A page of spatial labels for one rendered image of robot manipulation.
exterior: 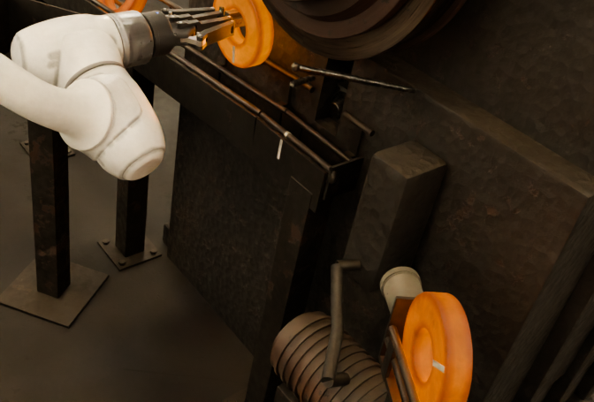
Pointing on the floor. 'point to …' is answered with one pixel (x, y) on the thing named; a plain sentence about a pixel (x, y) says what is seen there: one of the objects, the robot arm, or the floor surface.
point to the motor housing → (363, 374)
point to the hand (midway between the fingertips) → (241, 17)
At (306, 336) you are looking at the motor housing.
